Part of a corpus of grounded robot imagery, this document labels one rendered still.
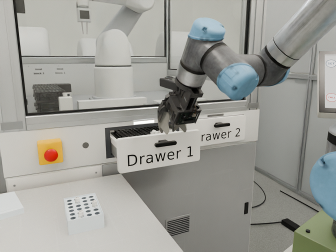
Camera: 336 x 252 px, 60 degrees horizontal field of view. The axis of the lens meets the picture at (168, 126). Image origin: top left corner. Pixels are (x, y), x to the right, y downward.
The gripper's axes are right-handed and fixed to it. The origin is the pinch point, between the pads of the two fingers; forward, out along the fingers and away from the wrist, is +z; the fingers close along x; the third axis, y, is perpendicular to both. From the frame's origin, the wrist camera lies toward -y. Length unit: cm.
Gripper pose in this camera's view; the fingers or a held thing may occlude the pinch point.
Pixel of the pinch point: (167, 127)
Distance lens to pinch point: 88.6
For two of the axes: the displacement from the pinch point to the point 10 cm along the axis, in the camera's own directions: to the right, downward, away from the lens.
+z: -2.4, 6.8, 6.9
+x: 9.1, -0.9, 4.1
